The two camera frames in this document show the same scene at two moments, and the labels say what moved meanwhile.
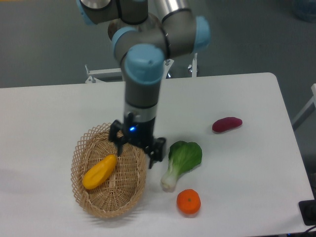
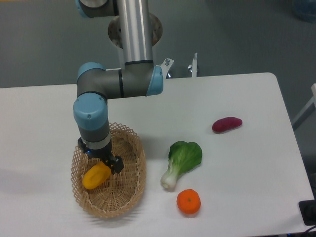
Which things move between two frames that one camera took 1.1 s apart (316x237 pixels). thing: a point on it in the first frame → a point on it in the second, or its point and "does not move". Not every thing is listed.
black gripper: [139, 133] → [115, 163]
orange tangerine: [188, 201] does not move
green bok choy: [183, 157] does not move
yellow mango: [99, 173] does not move
